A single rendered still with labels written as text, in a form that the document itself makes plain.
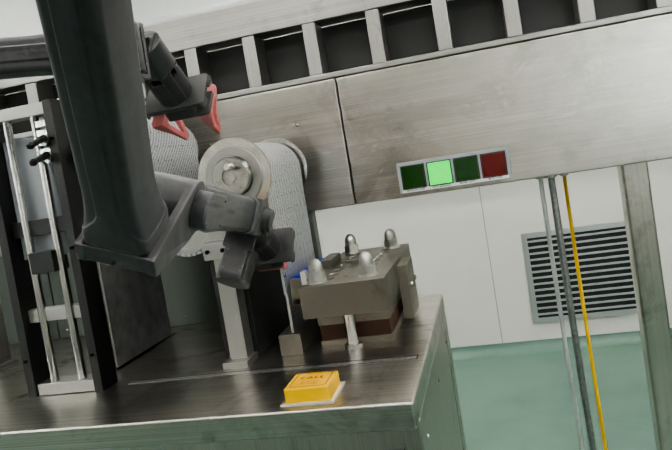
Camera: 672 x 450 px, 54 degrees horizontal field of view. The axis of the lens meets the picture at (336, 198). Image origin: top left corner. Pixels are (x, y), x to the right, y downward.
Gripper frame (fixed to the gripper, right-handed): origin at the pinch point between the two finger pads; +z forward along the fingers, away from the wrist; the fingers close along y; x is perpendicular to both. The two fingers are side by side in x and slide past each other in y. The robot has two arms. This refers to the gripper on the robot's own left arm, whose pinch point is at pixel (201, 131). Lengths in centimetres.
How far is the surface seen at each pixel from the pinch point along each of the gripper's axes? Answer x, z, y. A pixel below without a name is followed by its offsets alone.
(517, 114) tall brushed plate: 26, 40, 53
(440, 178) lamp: 17, 47, 34
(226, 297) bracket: -16.7, 27.2, -5.7
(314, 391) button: -39.9, 17.6, 15.3
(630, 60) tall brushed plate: 31, 36, 77
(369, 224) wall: 144, 245, -29
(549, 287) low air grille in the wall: 104, 277, 66
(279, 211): -0.6, 25.1, 4.6
